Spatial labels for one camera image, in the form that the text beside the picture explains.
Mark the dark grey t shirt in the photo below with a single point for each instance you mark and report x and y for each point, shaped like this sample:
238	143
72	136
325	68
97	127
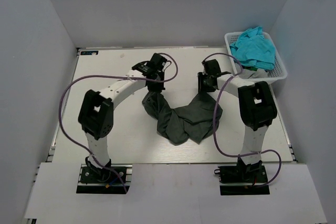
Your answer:
190	122

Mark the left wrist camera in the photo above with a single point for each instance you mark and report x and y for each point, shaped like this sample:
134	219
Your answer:
157	62

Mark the turquoise t shirt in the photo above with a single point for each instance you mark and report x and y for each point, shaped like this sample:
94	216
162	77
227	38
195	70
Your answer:
253	49

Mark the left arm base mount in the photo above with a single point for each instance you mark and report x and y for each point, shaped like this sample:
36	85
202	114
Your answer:
108	184

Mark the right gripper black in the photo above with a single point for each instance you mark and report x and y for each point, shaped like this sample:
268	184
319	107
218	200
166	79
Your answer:
202	88

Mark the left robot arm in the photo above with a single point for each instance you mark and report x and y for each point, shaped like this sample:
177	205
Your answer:
96	115

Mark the blue table label sticker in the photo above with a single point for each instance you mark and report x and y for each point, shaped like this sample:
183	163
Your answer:
89	53

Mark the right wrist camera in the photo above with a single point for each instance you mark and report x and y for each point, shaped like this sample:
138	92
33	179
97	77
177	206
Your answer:
211	67

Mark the white plastic basket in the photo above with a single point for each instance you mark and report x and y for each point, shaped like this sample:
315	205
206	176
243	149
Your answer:
278	73

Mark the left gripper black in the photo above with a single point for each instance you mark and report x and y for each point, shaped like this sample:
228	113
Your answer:
156	88

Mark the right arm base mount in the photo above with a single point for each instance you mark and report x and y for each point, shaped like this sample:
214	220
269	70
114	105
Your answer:
233	183

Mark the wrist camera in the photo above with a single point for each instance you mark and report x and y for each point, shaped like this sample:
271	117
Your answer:
157	62
211	67

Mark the light grey t shirt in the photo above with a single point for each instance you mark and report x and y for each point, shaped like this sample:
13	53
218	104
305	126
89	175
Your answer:
254	74

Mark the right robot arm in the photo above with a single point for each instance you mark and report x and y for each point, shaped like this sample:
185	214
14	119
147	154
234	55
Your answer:
257	111

